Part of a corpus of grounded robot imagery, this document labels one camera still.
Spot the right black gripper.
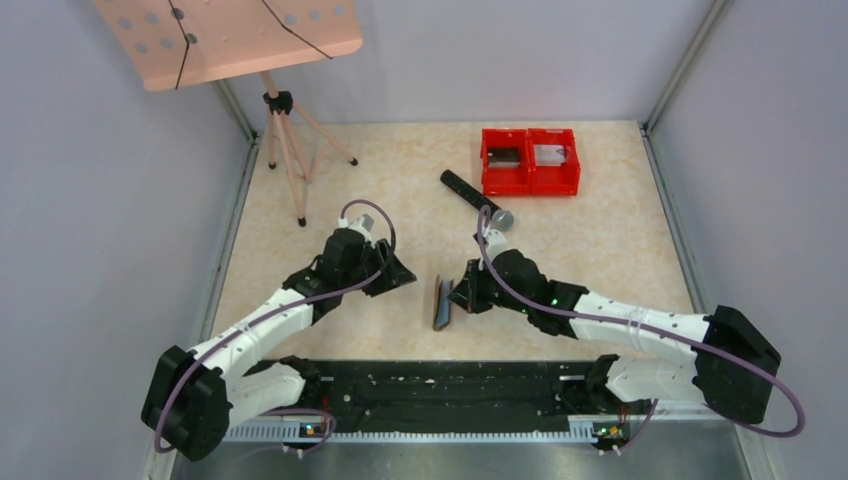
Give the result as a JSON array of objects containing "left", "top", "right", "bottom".
[{"left": 448, "top": 256, "right": 532, "bottom": 314}]

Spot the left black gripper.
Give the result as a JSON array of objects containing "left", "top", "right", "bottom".
[{"left": 341, "top": 238, "right": 416, "bottom": 297}]

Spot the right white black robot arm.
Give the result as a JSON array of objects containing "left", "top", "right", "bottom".
[{"left": 448, "top": 249, "right": 781, "bottom": 425}]

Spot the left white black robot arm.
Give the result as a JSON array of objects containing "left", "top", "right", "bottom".
[{"left": 140, "top": 227, "right": 417, "bottom": 461}]

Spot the black handheld microphone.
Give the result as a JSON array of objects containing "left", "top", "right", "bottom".
[{"left": 440, "top": 169, "right": 514, "bottom": 231}]

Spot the left red plastic bin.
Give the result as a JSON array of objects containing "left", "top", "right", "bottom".
[{"left": 480, "top": 128, "right": 530, "bottom": 196}]

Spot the red plastic bin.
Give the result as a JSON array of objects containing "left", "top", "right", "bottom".
[
  {"left": 527, "top": 128, "right": 581, "bottom": 197},
  {"left": 480, "top": 128, "right": 530, "bottom": 196}
]

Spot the right red plastic bin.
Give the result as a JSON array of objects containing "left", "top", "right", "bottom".
[{"left": 527, "top": 128, "right": 581, "bottom": 197}]

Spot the pink music stand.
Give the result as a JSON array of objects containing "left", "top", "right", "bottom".
[{"left": 94, "top": 0, "right": 364, "bottom": 226}]

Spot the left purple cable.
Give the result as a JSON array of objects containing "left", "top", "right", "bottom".
[{"left": 153, "top": 199, "right": 397, "bottom": 455}]

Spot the purple cable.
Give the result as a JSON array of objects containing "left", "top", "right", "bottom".
[
  {"left": 153, "top": 199, "right": 397, "bottom": 455},
  {"left": 476, "top": 205, "right": 808, "bottom": 455}
]

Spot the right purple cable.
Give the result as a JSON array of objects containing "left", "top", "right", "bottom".
[{"left": 476, "top": 205, "right": 808, "bottom": 455}]

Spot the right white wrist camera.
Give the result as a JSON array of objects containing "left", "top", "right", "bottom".
[{"left": 483, "top": 229, "right": 510, "bottom": 261}]

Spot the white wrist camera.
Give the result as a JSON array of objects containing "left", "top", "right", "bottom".
[
  {"left": 348, "top": 214, "right": 375, "bottom": 237},
  {"left": 483, "top": 229, "right": 510, "bottom": 261}
]

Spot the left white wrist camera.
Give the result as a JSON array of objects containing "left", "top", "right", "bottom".
[{"left": 348, "top": 214, "right": 375, "bottom": 237}]

